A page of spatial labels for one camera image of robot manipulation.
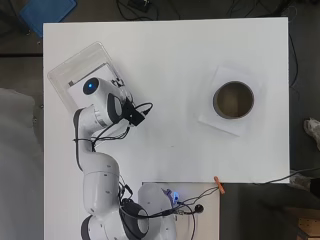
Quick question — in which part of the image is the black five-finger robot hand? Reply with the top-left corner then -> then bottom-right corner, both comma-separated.
111,77 -> 135,104

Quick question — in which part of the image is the wooden crate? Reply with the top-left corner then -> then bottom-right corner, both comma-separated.
293,206 -> 320,240

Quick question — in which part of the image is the thin dark cable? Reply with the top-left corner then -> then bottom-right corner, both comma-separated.
287,6 -> 302,93

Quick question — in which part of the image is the orange clip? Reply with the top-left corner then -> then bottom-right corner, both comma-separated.
213,175 -> 227,195

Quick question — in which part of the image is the white flat stand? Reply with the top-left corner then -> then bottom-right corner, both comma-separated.
197,65 -> 268,138

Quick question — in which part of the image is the black power adapter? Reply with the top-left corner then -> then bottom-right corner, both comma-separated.
127,0 -> 152,14

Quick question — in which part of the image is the person's shoe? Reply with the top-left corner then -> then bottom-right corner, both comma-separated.
303,117 -> 320,152

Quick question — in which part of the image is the brown round tub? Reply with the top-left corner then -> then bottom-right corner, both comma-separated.
212,80 -> 256,121

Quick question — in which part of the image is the clear plastic box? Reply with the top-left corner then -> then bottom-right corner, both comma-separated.
46,40 -> 142,116

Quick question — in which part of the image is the black tangled cable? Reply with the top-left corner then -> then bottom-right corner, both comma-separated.
115,0 -> 160,22

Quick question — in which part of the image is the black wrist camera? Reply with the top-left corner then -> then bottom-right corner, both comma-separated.
121,98 -> 147,128

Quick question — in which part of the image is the grey fabric sheet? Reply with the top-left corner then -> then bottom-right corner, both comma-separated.
0,87 -> 45,240

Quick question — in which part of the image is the black base cable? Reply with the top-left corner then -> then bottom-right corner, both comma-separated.
118,185 -> 221,240

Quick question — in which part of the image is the black floor cable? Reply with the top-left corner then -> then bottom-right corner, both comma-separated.
252,166 -> 320,186

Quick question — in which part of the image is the blue plastic board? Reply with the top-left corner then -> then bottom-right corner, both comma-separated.
17,0 -> 79,39

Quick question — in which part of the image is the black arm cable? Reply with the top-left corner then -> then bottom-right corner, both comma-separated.
72,101 -> 155,145

